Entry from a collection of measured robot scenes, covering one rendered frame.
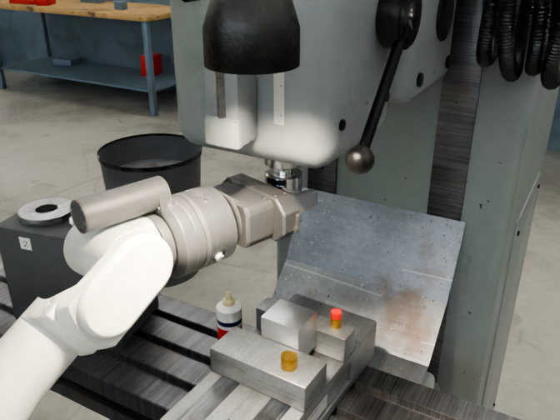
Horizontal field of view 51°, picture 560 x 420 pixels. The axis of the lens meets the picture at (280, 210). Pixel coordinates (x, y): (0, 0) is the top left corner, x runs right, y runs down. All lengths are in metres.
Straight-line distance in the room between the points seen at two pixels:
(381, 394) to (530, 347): 1.78
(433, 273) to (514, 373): 1.47
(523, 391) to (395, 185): 1.49
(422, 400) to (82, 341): 0.53
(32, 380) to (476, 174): 0.75
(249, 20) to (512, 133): 0.66
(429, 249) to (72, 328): 0.69
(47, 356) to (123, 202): 0.16
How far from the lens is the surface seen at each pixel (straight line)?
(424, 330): 1.08
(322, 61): 0.58
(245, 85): 0.59
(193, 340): 1.02
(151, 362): 0.99
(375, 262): 1.11
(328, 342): 0.86
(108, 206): 0.59
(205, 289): 2.85
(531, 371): 2.56
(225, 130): 0.60
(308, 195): 0.73
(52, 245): 1.00
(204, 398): 0.81
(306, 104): 0.59
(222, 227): 0.64
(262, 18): 0.42
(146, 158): 3.04
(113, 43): 6.83
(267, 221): 0.68
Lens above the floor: 1.54
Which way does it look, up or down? 25 degrees down
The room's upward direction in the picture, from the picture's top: straight up
